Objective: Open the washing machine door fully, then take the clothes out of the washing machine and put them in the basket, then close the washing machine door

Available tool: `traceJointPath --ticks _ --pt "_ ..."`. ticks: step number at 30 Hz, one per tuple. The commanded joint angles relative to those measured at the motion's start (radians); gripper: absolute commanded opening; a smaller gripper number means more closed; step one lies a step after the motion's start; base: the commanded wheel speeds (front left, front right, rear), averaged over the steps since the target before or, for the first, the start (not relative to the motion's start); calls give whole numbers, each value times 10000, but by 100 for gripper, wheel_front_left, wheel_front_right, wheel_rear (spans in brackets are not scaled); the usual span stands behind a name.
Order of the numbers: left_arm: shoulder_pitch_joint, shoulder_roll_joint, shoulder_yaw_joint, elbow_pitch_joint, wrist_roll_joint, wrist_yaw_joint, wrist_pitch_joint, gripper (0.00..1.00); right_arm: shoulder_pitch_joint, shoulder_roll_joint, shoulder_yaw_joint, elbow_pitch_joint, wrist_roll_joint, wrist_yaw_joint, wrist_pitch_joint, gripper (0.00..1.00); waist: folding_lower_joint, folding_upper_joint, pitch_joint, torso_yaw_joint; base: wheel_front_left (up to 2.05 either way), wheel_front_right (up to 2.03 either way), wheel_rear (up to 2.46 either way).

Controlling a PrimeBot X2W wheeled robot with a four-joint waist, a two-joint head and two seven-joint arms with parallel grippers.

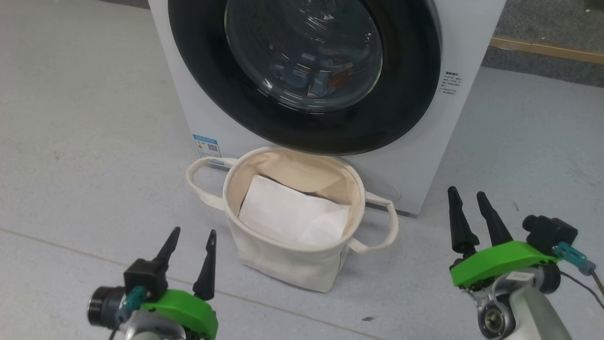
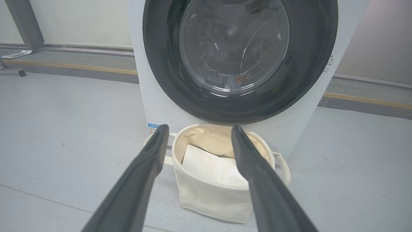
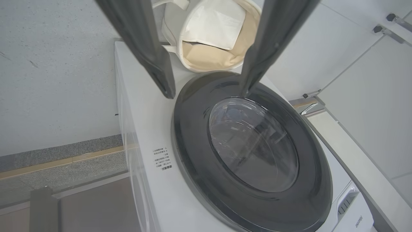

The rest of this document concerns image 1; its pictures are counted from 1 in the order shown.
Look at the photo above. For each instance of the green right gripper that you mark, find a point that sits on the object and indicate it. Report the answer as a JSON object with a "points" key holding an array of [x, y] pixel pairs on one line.
{"points": [[500, 262]]}

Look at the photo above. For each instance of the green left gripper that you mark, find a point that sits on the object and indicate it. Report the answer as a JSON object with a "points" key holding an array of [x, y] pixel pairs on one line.
{"points": [[193, 311]]}

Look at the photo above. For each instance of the black round glass washer door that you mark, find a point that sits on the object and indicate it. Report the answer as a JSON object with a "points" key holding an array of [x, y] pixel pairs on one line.
{"points": [[401, 108]]}

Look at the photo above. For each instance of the blue fox print garment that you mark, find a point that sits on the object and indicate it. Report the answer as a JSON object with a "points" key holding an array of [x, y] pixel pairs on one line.
{"points": [[295, 75]]}

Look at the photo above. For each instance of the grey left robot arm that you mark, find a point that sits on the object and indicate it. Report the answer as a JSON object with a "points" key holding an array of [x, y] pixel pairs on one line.
{"points": [[151, 330]]}

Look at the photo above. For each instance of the white front-load washing machine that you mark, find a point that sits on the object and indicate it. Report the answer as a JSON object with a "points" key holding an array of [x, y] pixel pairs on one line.
{"points": [[453, 141]]}

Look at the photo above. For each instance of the cream canvas laundry basket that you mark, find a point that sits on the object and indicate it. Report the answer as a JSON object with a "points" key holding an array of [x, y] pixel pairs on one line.
{"points": [[283, 264]]}

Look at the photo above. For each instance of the white folded basket liner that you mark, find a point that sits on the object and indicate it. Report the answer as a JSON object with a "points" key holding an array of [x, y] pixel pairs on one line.
{"points": [[283, 212]]}

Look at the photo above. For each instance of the round white filter cover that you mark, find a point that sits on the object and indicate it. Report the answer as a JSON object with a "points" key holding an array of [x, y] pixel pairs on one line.
{"points": [[390, 191]]}

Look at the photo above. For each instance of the blue energy label sticker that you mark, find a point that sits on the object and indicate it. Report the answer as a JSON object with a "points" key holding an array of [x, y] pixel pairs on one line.
{"points": [[206, 146]]}

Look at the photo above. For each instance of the small printed text label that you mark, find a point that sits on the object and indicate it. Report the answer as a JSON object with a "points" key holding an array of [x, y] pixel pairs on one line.
{"points": [[451, 82]]}

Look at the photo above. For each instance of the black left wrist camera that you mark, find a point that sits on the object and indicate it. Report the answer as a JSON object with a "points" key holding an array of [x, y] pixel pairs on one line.
{"points": [[144, 278]]}

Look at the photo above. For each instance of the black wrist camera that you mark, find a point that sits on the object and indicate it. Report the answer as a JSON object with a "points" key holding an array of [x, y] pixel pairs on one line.
{"points": [[144, 278], [549, 233]]}

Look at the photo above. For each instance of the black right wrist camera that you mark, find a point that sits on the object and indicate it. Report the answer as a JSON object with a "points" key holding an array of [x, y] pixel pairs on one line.
{"points": [[549, 233]]}

